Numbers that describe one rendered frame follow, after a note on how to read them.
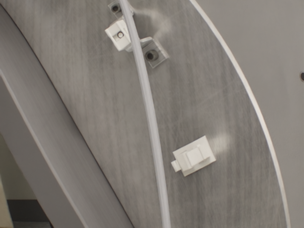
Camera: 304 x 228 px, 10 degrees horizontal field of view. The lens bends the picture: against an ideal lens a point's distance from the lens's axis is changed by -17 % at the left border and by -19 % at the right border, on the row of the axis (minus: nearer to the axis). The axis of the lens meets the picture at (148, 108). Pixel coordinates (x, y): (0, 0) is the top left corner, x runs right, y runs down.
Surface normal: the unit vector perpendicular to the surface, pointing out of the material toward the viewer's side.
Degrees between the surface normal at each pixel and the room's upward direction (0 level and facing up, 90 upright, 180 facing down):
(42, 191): 90
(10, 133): 90
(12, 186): 90
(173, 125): 90
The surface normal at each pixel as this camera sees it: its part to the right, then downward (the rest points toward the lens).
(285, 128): -0.47, 0.20
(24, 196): 0.20, 0.15
